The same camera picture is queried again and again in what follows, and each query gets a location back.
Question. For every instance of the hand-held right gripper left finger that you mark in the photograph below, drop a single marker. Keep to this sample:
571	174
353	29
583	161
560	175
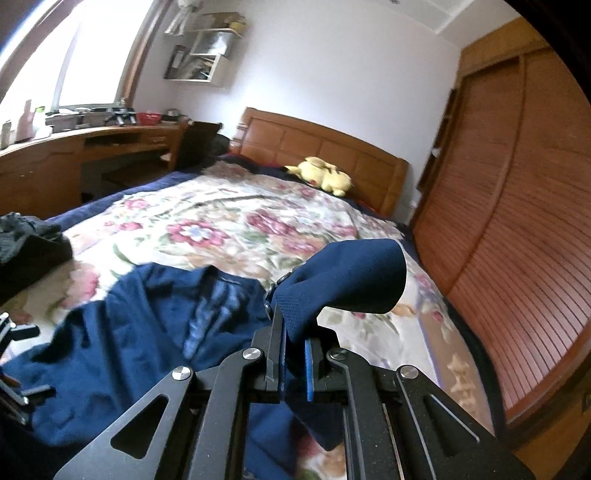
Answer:
275	364

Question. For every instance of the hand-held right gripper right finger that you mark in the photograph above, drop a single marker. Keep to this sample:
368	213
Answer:
310	369

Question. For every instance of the navy blue suit jacket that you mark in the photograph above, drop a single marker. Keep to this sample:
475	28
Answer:
138	323

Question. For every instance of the black clothes pile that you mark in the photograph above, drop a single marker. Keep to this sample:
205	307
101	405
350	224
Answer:
32	258

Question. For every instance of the floral blanket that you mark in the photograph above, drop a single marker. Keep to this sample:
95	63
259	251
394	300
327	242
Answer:
207	221

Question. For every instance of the yellow plush toy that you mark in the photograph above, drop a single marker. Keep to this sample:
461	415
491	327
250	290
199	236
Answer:
323	174

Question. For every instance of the wooden bed headboard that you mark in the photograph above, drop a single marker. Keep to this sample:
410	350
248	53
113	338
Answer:
355	161

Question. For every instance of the navy bed sheet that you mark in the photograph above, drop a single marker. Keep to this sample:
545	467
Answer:
115	194

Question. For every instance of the wooden desk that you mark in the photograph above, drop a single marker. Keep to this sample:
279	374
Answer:
37	170

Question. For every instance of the wooden chair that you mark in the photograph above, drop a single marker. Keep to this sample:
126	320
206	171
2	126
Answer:
198	143

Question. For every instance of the wooden slatted wardrobe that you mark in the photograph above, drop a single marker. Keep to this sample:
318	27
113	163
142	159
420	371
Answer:
531	230

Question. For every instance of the silver bowl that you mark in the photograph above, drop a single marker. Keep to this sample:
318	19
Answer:
172	113

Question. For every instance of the red basket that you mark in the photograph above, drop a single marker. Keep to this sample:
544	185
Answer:
149	118

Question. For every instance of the pink bottle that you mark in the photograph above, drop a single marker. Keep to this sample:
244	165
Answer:
26	120

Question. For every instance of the black gadget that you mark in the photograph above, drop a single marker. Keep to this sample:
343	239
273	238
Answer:
121	116

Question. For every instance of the cardboard box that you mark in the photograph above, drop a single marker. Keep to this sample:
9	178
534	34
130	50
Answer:
224	21

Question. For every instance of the window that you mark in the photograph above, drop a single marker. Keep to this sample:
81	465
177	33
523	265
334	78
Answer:
92	55

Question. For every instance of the tied white curtain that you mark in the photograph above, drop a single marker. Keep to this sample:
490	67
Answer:
182	18

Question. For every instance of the white wall shelf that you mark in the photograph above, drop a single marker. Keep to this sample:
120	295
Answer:
203	46

